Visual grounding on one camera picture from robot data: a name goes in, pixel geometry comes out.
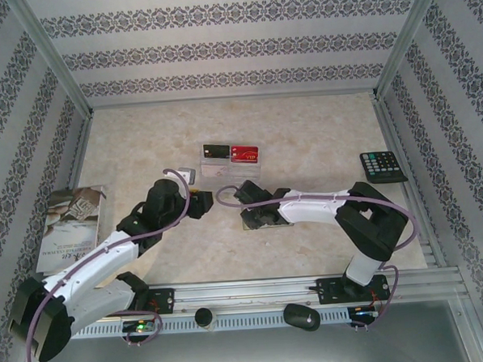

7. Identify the clear acrylic card stand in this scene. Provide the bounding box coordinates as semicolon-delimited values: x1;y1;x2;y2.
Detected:
198;141;265;182

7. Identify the red VIP credit card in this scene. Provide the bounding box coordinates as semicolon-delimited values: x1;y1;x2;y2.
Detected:
229;144;261;165

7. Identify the black credit card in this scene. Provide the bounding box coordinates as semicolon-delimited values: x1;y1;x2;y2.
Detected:
201;143;231;160

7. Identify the magazine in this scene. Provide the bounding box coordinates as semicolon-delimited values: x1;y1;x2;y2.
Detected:
32;183;112;278

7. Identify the small jar with black lid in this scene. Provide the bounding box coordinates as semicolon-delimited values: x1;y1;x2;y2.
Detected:
194;306;217;334

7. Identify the black computer mouse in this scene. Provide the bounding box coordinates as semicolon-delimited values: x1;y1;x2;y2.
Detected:
282;301;321;334

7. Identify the black calculator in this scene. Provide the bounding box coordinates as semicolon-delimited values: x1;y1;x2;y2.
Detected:
359;150;409;186

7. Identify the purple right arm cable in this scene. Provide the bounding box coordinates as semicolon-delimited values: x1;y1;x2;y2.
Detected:
214;175;426;338

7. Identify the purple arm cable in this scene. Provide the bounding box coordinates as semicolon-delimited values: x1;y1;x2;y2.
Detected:
214;175;426;338
17;166;200;362

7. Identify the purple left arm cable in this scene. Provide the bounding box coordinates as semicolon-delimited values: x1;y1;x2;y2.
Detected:
17;166;200;362

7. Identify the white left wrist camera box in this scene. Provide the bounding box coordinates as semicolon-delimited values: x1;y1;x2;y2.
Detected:
177;164;198;185

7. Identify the aluminium mounting rail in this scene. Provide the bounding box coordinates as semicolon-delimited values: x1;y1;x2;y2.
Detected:
28;266;463;322

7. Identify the aluminium side rail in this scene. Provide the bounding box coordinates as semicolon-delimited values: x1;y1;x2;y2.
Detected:
33;113;104;294
371;92;449;272

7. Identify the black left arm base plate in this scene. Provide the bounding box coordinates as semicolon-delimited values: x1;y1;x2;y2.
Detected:
100;287;176;319

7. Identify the slotted grey cable duct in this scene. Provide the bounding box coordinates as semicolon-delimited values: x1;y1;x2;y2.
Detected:
44;307;354;341

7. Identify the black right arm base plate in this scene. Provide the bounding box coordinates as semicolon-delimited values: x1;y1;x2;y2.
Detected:
316;273;393;307

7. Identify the aluminium frame post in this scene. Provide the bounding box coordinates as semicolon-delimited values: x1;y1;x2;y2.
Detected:
366;0;452;101
3;0;95;123

